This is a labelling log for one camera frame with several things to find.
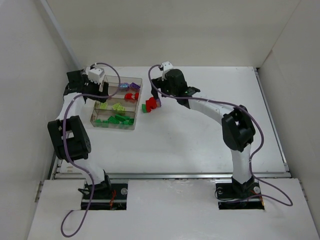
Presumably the large red lego block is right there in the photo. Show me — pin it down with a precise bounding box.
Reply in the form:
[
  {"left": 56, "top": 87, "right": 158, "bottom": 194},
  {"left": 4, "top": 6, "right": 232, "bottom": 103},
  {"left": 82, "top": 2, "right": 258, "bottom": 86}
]
[{"left": 145, "top": 97, "right": 158, "bottom": 113}]

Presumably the lime lego pile block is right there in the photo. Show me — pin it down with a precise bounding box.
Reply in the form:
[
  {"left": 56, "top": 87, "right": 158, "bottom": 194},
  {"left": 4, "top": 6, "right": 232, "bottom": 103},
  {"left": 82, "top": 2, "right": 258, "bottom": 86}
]
[{"left": 99, "top": 102, "right": 108, "bottom": 110}]

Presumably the purple square lego brick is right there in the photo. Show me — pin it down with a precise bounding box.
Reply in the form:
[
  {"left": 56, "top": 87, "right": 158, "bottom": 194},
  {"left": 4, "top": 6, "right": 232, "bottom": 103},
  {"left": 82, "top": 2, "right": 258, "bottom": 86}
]
[{"left": 129, "top": 82, "right": 141, "bottom": 91}]

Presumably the red arch lego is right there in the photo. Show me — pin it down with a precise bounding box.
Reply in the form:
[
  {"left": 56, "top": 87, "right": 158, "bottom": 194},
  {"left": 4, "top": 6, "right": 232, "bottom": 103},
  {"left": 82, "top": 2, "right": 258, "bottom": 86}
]
[{"left": 124, "top": 93, "right": 135, "bottom": 100}]

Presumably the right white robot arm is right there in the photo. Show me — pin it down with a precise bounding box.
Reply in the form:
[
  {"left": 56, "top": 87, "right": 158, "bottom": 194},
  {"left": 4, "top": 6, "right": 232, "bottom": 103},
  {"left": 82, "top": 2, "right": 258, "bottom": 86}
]
[{"left": 150, "top": 69, "right": 256, "bottom": 194}]

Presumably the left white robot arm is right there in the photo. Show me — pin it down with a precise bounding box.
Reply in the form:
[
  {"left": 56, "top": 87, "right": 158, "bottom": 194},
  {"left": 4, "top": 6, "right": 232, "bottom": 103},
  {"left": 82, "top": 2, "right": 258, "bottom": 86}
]
[{"left": 47, "top": 68, "right": 112, "bottom": 196}]

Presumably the lime lego in tray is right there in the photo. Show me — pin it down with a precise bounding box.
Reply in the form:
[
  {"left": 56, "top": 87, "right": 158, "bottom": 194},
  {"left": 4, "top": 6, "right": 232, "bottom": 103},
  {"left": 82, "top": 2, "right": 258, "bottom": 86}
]
[{"left": 112, "top": 102, "right": 126, "bottom": 113}]

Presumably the green square lego in tray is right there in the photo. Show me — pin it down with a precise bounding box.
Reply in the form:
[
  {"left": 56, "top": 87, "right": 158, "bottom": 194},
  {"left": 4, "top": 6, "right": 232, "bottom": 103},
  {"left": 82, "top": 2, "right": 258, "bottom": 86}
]
[{"left": 123, "top": 118, "right": 134, "bottom": 126}]

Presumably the clear compartment organizer tray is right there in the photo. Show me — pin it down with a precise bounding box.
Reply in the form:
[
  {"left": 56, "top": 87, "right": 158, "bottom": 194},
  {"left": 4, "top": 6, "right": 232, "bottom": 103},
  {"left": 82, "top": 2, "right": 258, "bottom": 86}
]
[{"left": 90, "top": 75, "right": 143, "bottom": 130}]

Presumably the dark green flat lego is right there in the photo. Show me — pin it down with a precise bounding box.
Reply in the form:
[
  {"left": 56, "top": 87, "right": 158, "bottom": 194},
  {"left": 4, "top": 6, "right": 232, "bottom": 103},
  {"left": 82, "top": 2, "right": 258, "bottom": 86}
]
[{"left": 108, "top": 114, "right": 130, "bottom": 125}]

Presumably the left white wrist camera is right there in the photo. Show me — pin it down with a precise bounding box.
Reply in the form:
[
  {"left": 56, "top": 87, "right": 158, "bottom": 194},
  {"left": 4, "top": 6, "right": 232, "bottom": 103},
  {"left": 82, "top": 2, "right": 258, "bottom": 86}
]
[{"left": 87, "top": 68, "right": 105, "bottom": 84}]

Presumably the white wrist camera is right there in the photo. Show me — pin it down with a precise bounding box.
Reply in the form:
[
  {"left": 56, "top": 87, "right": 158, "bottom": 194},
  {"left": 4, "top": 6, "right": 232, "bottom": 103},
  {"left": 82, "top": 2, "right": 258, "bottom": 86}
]
[
  {"left": 87, "top": 68, "right": 105, "bottom": 84},
  {"left": 159, "top": 61, "right": 174, "bottom": 81}
]

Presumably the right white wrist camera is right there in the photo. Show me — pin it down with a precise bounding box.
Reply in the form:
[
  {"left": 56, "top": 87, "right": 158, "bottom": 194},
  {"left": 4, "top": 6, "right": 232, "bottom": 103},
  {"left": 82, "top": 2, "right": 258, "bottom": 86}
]
[{"left": 159, "top": 61, "right": 174, "bottom": 81}]

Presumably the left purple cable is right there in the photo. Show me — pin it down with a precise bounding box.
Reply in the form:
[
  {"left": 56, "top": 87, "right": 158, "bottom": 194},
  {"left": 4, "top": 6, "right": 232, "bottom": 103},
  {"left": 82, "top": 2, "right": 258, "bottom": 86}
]
[{"left": 60, "top": 62, "right": 131, "bottom": 237}]

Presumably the purple cable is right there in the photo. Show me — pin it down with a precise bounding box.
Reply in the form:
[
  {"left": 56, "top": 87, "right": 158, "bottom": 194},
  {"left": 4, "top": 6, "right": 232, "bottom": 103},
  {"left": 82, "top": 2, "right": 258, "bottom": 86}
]
[
  {"left": 60, "top": 62, "right": 131, "bottom": 237},
  {"left": 147, "top": 63, "right": 293, "bottom": 207}
]

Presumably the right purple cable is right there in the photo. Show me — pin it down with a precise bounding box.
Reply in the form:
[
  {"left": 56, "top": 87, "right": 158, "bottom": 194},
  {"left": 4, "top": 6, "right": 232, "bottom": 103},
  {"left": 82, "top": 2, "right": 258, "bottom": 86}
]
[{"left": 147, "top": 63, "right": 293, "bottom": 207}]

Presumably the aluminium rail front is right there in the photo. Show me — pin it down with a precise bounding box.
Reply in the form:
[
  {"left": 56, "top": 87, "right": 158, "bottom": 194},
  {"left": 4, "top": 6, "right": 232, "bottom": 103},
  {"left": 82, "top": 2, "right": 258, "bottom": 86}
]
[{"left": 54, "top": 172, "right": 291, "bottom": 180}]

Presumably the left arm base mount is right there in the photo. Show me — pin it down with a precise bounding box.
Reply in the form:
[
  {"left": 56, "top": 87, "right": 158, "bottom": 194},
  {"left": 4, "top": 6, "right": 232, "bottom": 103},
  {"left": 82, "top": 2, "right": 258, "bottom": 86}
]
[{"left": 88, "top": 183, "right": 128, "bottom": 211}]

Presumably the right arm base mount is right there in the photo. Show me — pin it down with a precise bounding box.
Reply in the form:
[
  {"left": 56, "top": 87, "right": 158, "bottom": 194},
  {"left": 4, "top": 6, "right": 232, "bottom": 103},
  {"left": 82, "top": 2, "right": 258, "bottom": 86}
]
[{"left": 214, "top": 182, "right": 265, "bottom": 210}]

